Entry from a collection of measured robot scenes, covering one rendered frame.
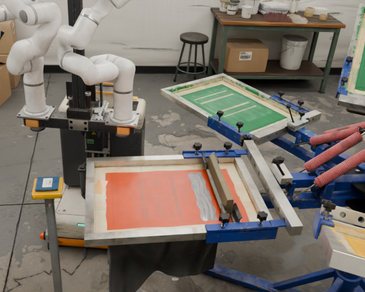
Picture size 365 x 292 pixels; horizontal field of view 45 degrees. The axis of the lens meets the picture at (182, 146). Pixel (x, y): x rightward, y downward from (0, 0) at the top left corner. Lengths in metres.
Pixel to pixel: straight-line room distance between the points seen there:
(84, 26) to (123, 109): 0.51
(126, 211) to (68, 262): 1.21
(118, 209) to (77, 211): 1.09
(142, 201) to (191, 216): 0.23
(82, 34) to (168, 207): 0.82
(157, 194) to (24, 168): 2.12
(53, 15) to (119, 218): 0.91
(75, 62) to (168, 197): 0.72
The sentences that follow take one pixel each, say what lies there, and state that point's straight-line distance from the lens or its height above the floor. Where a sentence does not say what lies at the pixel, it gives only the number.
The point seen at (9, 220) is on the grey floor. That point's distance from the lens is 3.48.
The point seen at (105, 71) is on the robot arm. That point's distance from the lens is 2.03.
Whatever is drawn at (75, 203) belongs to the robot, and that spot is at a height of 0.28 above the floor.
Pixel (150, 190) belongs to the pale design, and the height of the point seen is 0.96.
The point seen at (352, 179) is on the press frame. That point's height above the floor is 1.02.
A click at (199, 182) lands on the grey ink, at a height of 0.96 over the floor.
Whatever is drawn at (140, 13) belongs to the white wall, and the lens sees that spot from 5.61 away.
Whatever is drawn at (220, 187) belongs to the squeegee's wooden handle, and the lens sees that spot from 1.99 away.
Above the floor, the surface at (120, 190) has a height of 0.96.
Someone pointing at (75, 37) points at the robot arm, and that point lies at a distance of 1.88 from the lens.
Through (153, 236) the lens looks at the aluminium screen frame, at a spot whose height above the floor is 0.99.
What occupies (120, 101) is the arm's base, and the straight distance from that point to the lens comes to 2.20.
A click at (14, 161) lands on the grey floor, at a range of 4.12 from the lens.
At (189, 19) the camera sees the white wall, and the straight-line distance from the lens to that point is 5.71.
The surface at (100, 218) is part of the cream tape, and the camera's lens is 1.93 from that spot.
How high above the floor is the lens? 2.20
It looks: 31 degrees down
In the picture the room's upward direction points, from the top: 5 degrees clockwise
